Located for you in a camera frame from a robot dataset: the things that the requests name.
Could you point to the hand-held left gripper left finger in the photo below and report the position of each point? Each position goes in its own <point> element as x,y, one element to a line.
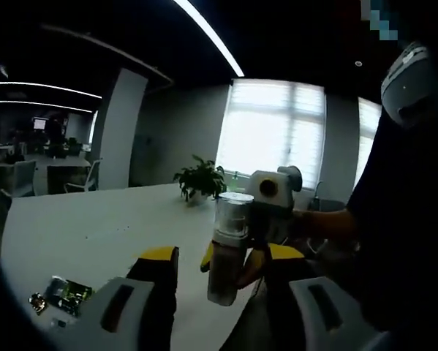
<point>153,292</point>

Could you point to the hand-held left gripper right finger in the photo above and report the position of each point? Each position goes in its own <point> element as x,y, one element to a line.
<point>295,270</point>

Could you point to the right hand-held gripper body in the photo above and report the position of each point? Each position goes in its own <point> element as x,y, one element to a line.
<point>270,204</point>

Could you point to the white pump skincare bottle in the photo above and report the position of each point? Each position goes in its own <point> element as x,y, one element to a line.
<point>229,256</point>

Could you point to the window with blinds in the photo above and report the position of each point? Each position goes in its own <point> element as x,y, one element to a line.
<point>270,135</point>

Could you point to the potted green plant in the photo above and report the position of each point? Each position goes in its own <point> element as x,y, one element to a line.
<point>200,179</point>

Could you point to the green black packet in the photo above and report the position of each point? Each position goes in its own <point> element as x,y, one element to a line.
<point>68,294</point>

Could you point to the small white sachet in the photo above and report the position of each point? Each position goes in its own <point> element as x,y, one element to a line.
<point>59,322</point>

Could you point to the gold packet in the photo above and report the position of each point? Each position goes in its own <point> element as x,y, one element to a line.
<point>37,303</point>

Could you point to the person in dark clothes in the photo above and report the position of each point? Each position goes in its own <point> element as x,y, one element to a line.
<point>408,219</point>

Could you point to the white office chair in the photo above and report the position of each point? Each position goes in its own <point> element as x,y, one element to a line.
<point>85,177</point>
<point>21,179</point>

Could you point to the long ceiling light strip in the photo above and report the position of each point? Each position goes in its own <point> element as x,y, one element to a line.
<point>215,36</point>

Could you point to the white grey worn device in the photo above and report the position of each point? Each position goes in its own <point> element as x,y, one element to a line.
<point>410,84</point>

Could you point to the computer monitor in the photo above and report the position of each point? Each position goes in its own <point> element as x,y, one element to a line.
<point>38,123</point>

